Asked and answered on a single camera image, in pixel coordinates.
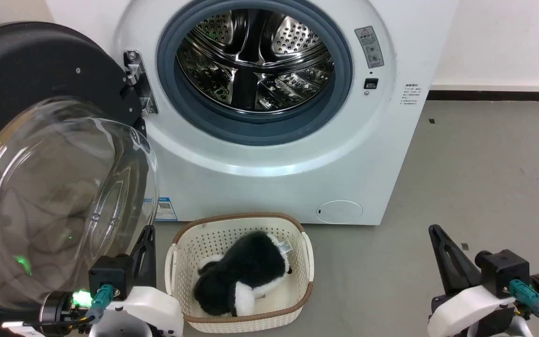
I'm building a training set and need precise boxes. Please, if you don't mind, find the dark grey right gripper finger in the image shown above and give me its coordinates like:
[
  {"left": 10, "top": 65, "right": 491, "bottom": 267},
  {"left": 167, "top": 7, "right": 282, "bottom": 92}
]
[{"left": 428, "top": 224, "right": 481, "bottom": 296}]

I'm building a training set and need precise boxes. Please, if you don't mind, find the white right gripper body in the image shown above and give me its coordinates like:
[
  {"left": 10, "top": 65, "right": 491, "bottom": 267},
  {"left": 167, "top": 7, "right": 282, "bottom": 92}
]
[{"left": 427, "top": 284, "right": 516, "bottom": 337}]

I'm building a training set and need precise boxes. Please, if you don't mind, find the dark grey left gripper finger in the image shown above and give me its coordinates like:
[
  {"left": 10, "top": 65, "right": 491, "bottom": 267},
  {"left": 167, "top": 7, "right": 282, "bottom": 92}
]
[{"left": 131, "top": 225, "right": 157, "bottom": 289}]

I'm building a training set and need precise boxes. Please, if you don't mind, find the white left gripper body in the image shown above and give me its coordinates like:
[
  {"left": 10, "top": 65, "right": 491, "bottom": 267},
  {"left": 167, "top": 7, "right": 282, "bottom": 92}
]
[{"left": 72, "top": 286, "right": 184, "bottom": 337}]

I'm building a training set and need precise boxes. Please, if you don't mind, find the white front-load washing machine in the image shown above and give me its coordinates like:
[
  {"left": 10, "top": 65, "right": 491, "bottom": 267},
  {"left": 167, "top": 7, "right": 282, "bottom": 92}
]
[{"left": 45, "top": 0, "right": 460, "bottom": 227}]

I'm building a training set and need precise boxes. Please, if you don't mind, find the metal washer door hinge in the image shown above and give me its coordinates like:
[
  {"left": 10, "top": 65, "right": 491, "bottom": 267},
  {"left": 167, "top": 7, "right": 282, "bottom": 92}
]
[{"left": 123, "top": 50, "right": 159, "bottom": 117}]

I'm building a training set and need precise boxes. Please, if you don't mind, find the black washer door glass bowl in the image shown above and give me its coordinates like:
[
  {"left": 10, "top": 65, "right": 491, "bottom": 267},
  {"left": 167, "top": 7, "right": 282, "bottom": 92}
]
[{"left": 0, "top": 21, "right": 159, "bottom": 337}]

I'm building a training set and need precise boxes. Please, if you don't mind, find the cream laundry basket brown rim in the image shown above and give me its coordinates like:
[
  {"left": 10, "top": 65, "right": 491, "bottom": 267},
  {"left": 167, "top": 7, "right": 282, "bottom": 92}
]
[{"left": 165, "top": 212, "right": 315, "bottom": 334}]

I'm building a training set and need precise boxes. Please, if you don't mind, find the blue white energy label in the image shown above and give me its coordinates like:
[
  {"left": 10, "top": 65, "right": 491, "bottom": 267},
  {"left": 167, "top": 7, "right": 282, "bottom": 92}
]
[{"left": 154, "top": 197, "right": 178, "bottom": 222}]

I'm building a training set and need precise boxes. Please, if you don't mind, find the black white plush toy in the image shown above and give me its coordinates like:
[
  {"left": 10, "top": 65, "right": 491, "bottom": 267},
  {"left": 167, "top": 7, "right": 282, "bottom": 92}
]
[{"left": 193, "top": 230, "right": 294, "bottom": 318}]

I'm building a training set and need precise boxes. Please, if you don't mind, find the round white filter cover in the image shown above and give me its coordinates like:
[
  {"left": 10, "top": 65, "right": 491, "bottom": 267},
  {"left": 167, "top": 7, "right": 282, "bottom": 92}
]
[{"left": 316, "top": 200, "right": 364, "bottom": 225}]

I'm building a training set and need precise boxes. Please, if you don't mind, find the black baseboard strip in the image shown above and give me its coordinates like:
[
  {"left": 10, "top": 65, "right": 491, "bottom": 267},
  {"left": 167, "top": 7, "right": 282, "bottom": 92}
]
[{"left": 426, "top": 90, "right": 539, "bottom": 102}]

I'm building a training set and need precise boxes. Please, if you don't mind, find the steel perforated washer drum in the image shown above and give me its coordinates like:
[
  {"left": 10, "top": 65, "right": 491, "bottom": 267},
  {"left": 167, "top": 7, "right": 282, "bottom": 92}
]
[{"left": 176, "top": 8, "right": 335, "bottom": 113}]

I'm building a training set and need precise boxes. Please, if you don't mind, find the grey warning sticker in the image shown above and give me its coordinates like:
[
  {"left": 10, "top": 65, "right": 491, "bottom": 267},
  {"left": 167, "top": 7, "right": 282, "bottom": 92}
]
[{"left": 354, "top": 25, "right": 385, "bottom": 70}]

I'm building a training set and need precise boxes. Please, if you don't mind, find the left cable teal connector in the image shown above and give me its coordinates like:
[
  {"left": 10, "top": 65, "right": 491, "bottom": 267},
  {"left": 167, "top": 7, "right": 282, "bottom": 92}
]
[{"left": 21, "top": 284, "right": 114, "bottom": 329}]

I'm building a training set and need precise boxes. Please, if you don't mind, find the cable teal connector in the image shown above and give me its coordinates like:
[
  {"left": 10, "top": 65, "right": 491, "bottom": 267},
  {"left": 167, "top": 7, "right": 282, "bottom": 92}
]
[
  {"left": 509, "top": 279, "right": 539, "bottom": 337},
  {"left": 21, "top": 284, "right": 114, "bottom": 329}
]

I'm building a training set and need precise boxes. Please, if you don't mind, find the right cable teal connector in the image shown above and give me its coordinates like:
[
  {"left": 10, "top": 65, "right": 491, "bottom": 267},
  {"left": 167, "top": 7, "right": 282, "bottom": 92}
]
[{"left": 509, "top": 279, "right": 539, "bottom": 337}]

